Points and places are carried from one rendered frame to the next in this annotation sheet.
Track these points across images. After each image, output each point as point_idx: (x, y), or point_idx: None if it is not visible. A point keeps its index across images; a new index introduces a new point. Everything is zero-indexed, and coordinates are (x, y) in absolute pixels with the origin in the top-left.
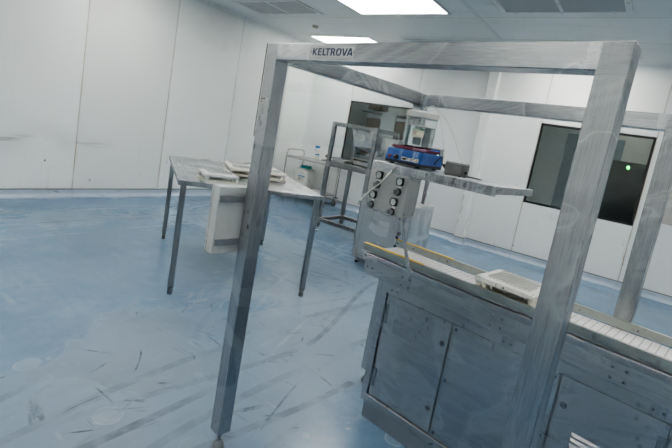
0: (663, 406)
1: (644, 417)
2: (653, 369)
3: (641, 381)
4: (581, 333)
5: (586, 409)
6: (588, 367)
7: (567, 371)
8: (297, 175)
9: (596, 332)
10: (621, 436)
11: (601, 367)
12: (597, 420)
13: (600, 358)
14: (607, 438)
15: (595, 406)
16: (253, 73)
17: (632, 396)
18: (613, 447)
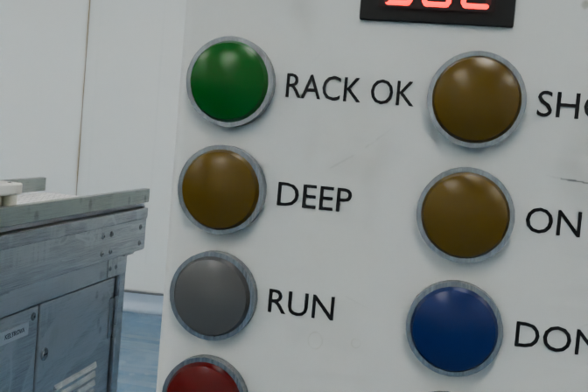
0: (130, 253)
1: (101, 287)
2: (126, 212)
3: (120, 236)
4: (80, 209)
5: (63, 332)
6: (86, 258)
7: (49, 291)
8: None
9: (91, 196)
10: (89, 334)
11: (95, 247)
12: (72, 337)
13: (94, 234)
14: (80, 352)
15: (70, 318)
16: None
17: (97, 268)
18: (85, 357)
